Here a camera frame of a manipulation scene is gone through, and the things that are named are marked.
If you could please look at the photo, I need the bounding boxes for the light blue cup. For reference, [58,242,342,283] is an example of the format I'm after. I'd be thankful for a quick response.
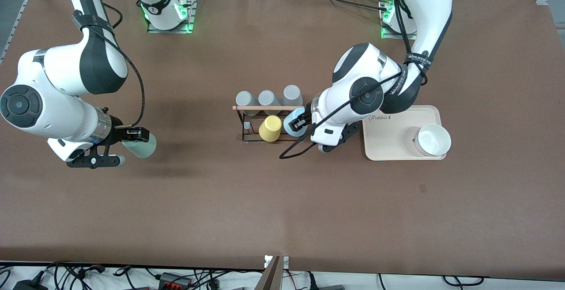
[283,108,310,138]

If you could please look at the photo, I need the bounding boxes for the pale green cup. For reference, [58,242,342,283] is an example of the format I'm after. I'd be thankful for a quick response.
[121,132,157,159]

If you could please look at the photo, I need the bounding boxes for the grey cup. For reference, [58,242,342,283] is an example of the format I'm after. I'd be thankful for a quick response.
[282,85,305,115]
[235,90,260,117]
[258,90,283,116]

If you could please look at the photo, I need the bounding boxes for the yellow cup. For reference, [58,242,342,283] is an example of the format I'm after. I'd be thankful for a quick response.
[259,115,283,143]

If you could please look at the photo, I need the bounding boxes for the beige rabbit tray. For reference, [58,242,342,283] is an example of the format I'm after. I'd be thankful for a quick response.
[362,105,448,162]

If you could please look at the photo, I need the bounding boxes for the white bowl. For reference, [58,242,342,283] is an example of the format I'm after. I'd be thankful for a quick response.
[415,124,452,157]

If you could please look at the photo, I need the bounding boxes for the black box red connectors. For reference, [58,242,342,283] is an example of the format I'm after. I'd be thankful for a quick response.
[159,272,193,289]

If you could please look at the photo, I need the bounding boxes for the brown wooden pole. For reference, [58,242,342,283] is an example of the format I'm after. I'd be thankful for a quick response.
[254,256,283,290]

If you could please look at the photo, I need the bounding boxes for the black power adapter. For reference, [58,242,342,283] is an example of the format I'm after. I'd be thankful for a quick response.
[13,279,47,290]

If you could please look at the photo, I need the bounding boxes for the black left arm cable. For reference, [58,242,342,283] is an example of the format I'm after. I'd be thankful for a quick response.
[279,0,432,160]

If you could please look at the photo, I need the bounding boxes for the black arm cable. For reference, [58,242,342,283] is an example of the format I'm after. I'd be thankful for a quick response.
[73,3,147,128]
[279,0,432,160]

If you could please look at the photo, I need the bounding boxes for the black wire cup rack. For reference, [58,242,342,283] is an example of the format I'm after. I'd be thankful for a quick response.
[233,105,309,143]

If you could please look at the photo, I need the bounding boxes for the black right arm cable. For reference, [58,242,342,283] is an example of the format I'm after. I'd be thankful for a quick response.
[73,3,147,128]

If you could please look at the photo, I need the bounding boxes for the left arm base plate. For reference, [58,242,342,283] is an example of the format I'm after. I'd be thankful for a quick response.
[380,0,418,41]

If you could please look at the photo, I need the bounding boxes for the long black table cable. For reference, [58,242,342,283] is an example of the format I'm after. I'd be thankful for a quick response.
[305,0,389,11]

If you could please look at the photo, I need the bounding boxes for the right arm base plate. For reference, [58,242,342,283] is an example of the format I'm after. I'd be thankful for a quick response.
[147,0,197,34]

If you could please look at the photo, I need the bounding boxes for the white camera bracket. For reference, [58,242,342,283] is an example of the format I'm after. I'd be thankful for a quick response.
[264,255,290,269]

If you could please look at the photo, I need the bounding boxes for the tangled black floor cables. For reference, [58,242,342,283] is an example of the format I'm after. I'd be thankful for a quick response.
[0,261,265,290]

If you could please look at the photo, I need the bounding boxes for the looped black floor cable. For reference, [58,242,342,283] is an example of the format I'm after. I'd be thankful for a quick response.
[443,275,485,286]

